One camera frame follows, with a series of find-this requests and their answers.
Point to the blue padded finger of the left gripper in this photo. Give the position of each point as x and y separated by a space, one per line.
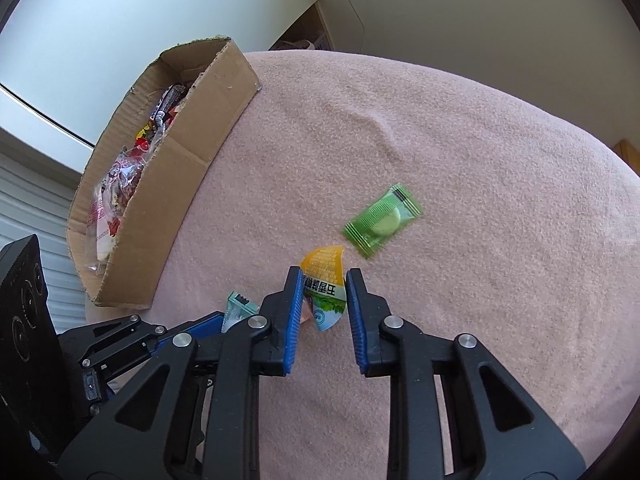
201 328

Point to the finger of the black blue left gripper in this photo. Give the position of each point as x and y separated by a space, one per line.
192 412

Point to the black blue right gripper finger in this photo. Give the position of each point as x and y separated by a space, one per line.
455 411

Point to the jelly cup green label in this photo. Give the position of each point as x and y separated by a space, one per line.
325 285

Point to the packaged white bread slice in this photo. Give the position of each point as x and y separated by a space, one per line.
103 223

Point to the red clear dark snack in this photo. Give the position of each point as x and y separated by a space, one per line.
119 183

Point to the green candy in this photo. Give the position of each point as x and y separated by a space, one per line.
370 230

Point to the yellow candy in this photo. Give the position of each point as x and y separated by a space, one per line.
145 134

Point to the Snickers chocolate bar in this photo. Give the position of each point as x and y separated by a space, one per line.
164 111

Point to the pink small sachet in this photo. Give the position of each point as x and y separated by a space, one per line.
305 315

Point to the pink table cloth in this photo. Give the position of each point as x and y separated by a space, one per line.
528 239

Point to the brown cardboard box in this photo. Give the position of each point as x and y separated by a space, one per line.
220 83

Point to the white basket with red item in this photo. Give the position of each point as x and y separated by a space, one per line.
321 43

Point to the teal ring mint candy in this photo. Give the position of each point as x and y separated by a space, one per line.
238 308

